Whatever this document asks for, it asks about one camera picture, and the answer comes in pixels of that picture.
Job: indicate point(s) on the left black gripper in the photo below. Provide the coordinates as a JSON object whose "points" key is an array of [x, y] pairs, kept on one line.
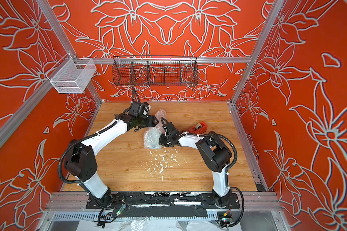
{"points": [[152, 121]]}

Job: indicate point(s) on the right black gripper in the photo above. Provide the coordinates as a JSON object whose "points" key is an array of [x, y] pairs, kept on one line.
{"points": [[163, 140]]}

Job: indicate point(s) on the clear bubble wrap sheet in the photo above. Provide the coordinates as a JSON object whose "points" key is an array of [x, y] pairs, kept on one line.
{"points": [[152, 135]]}

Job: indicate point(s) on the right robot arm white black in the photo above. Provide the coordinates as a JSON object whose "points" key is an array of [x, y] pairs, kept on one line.
{"points": [[219, 155]]}

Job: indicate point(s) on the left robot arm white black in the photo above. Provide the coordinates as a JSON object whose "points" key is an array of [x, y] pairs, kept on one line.
{"points": [[78, 163]]}

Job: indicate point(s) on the red tape dispenser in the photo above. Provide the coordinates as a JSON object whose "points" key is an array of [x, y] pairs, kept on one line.
{"points": [[199, 128]]}

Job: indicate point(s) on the clear plastic hanging bin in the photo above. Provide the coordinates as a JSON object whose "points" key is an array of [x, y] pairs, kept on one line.
{"points": [[72, 78]]}

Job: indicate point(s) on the black wire mesh basket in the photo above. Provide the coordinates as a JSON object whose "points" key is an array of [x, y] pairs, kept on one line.
{"points": [[155, 70]]}

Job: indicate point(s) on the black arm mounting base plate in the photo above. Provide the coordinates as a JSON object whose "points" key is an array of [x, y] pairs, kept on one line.
{"points": [[198, 199]]}

